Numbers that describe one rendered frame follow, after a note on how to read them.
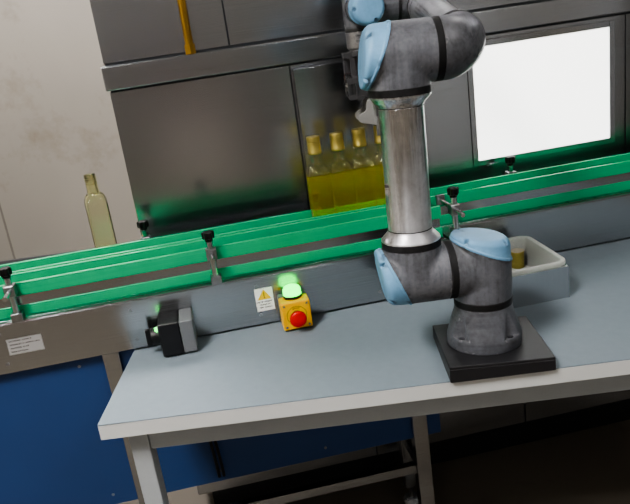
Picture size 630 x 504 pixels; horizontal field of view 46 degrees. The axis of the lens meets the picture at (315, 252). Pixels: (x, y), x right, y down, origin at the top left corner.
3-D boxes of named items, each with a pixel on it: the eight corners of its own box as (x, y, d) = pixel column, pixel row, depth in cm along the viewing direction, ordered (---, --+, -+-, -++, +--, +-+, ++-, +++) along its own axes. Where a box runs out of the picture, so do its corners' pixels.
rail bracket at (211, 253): (225, 280, 178) (215, 228, 174) (227, 291, 171) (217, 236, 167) (208, 284, 177) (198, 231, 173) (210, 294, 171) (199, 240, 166)
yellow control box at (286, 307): (308, 316, 182) (304, 288, 180) (314, 328, 175) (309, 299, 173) (280, 322, 182) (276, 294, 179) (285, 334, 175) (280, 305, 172)
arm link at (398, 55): (461, 307, 143) (444, 13, 128) (385, 317, 142) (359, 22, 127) (446, 287, 155) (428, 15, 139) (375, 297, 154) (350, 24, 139)
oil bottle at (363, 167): (377, 229, 199) (368, 151, 192) (382, 235, 193) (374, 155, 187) (357, 233, 198) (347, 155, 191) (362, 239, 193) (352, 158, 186)
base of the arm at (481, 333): (527, 354, 144) (526, 307, 141) (448, 357, 146) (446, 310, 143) (517, 322, 158) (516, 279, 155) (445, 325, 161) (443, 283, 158)
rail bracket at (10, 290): (29, 317, 172) (14, 264, 168) (23, 330, 165) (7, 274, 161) (11, 321, 172) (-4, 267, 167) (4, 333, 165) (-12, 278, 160)
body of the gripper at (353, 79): (346, 99, 188) (340, 51, 185) (379, 94, 189) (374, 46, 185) (350, 103, 181) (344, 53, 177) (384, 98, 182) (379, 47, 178)
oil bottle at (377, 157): (398, 225, 199) (390, 147, 193) (404, 231, 194) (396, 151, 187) (378, 229, 199) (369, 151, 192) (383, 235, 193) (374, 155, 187)
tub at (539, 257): (528, 265, 194) (526, 233, 191) (571, 295, 173) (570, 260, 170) (465, 277, 192) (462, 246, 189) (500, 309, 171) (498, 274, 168)
